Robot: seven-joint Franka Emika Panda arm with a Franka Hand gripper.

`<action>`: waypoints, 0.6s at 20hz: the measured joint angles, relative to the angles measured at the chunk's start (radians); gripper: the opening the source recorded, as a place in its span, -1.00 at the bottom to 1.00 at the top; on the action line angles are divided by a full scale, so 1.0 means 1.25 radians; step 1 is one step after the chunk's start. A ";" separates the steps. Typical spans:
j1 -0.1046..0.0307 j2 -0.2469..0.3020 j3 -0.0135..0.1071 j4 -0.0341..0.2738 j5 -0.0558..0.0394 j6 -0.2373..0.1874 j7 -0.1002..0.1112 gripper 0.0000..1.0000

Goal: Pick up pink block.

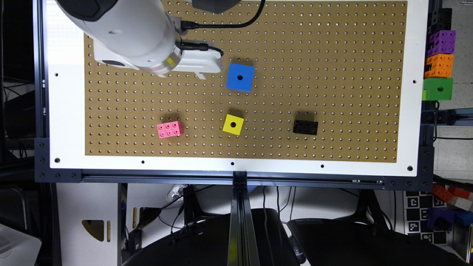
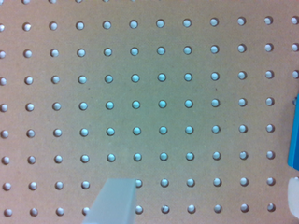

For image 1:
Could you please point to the dark aluminium table frame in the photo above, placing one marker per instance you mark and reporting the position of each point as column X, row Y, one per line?
column 60, row 141

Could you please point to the pink building block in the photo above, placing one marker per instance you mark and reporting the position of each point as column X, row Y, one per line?
column 170, row 129

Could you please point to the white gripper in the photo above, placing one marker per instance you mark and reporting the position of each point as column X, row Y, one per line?
column 196, row 61

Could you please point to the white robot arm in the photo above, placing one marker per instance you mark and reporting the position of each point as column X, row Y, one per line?
column 141, row 35

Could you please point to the fiducial marker board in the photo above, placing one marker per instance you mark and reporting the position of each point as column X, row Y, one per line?
column 416, row 206

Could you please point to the green cube block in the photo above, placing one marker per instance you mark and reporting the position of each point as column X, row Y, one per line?
column 435, row 89

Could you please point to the black chair left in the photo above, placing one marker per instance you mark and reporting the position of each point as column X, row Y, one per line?
column 207, row 243

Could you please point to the purple building block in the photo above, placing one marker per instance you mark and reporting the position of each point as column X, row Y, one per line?
column 442, row 41

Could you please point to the black chair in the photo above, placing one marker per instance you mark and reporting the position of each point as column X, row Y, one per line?
column 338, row 243
column 207, row 243

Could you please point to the black block on rail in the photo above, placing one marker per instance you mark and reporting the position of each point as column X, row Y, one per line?
column 439, row 19

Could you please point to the black chair right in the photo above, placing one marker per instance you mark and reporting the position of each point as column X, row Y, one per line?
column 338, row 243

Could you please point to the yellow cube block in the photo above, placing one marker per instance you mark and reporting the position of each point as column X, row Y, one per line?
column 233, row 124

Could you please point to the pile of coloured blocks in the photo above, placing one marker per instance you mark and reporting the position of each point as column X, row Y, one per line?
column 458, row 210

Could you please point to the orange building block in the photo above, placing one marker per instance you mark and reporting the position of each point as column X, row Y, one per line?
column 440, row 66

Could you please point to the white cabinet panel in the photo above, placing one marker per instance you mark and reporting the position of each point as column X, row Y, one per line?
column 90, row 226

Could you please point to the brown pegboard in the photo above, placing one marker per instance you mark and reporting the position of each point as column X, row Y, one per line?
column 335, row 62

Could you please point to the black building block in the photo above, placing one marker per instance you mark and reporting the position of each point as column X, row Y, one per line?
column 305, row 127

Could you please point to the blue cube block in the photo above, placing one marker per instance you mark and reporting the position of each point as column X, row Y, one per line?
column 240, row 77

